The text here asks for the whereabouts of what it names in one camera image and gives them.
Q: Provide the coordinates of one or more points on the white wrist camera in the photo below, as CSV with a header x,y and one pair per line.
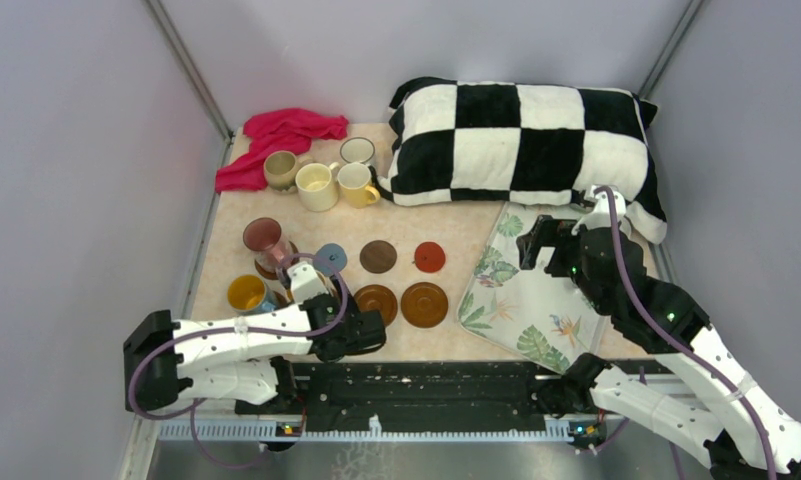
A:
x,y
305,282
607,210

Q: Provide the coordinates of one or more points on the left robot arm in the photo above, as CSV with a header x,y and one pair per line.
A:
x,y
167,360

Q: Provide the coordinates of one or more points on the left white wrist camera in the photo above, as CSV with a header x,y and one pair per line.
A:
x,y
305,282

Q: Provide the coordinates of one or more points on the white dark-rimmed mug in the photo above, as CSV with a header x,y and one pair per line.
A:
x,y
358,150

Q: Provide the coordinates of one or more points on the blue-grey apple coaster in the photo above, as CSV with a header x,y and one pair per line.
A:
x,y
331,258

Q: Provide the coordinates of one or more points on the pink mug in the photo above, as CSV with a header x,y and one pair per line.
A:
x,y
265,239

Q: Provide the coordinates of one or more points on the floral white tray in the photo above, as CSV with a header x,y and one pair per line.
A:
x,y
543,319

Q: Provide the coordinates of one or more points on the amber wooden coaster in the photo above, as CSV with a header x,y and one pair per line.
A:
x,y
376,297
424,305

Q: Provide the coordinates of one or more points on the beige ceramic mug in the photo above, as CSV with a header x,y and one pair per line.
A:
x,y
280,170

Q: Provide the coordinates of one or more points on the yellow ceramic mug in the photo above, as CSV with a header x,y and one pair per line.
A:
x,y
355,182

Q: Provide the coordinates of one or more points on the dark walnut wooden coaster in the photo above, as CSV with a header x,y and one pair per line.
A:
x,y
265,272
378,256

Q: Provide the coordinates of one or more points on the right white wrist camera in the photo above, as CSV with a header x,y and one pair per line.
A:
x,y
607,210

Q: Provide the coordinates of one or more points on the crumpled pink cloth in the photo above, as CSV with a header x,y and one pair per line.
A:
x,y
289,129

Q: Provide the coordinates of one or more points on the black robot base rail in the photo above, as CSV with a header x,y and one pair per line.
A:
x,y
421,397

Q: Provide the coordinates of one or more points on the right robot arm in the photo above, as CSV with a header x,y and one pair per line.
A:
x,y
736,431

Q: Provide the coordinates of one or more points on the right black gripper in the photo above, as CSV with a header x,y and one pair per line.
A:
x,y
547,231

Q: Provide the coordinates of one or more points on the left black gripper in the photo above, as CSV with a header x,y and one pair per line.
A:
x,y
352,306

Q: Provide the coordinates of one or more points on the blue mug yellow inside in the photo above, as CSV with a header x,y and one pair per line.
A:
x,y
250,294

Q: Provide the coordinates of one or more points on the red apple coaster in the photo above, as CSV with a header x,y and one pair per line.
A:
x,y
429,257

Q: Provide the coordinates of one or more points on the cream ceramic mug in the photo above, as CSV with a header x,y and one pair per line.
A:
x,y
317,188

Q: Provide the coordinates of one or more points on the black white checkered pillow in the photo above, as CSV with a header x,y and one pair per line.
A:
x,y
522,143

